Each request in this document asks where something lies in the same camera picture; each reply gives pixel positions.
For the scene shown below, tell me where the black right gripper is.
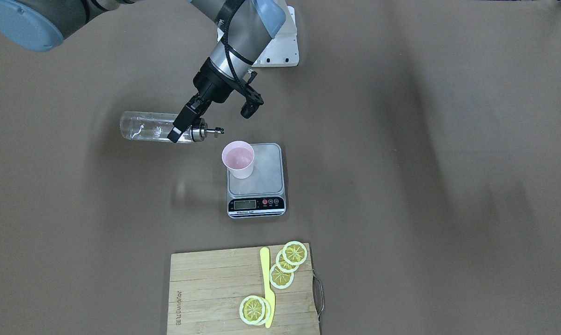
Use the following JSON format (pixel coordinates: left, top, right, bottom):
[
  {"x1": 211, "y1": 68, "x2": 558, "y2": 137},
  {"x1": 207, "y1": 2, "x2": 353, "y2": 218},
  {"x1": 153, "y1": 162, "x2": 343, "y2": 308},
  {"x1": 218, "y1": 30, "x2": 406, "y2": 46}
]
[{"x1": 167, "y1": 57, "x2": 264, "y2": 143}]

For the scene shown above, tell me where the pink plastic cup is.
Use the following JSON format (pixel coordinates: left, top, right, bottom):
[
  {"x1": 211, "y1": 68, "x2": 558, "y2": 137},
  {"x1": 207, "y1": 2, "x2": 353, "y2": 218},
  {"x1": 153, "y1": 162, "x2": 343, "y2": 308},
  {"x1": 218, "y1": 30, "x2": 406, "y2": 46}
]
[{"x1": 221, "y1": 141, "x2": 255, "y2": 180}]

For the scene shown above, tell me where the glass sauce bottle metal spout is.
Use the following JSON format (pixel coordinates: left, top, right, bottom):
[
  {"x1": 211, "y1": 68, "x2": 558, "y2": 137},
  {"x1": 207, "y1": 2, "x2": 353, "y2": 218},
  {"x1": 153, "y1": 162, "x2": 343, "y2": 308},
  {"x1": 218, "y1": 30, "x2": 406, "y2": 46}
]
[{"x1": 119, "y1": 112, "x2": 225, "y2": 144}]

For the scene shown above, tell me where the silver digital kitchen scale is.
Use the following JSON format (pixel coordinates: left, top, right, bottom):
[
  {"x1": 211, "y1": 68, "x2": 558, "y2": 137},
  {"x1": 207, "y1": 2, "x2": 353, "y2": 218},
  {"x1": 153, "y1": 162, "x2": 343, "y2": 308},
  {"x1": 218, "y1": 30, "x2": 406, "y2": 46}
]
[{"x1": 227, "y1": 143, "x2": 287, "y2": 219}]

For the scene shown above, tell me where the middle lemon slice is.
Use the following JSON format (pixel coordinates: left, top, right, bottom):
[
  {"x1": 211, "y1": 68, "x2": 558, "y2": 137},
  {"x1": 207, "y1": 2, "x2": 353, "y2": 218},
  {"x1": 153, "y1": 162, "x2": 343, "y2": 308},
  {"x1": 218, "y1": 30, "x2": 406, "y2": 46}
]
[{"x1": 275, "y1": 250, "x2": 299, "y2": 273}]

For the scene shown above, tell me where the wooden cutting board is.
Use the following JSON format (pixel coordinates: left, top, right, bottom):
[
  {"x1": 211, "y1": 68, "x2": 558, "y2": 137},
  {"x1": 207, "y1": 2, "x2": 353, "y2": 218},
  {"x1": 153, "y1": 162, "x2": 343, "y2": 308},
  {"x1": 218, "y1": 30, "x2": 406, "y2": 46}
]
[{"x1": 167, "y1": 247, "x2": 324, "y2": 335}]

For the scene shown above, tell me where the yellow plastic knife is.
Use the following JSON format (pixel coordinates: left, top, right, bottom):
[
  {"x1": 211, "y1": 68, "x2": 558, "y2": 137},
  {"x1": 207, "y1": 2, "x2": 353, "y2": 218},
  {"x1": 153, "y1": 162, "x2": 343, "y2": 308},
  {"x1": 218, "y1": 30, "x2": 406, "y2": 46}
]
[{"x1": 260, "y1": 247, "x2": 276, "y2": 328}]

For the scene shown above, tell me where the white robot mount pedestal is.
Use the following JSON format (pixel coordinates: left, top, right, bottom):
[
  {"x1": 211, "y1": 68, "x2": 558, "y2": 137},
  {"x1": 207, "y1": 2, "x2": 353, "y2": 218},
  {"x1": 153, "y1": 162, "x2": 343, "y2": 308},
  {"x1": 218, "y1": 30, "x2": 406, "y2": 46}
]
[{"x1": 215, "y1": 5, "x2": 300, "y2": 68}]

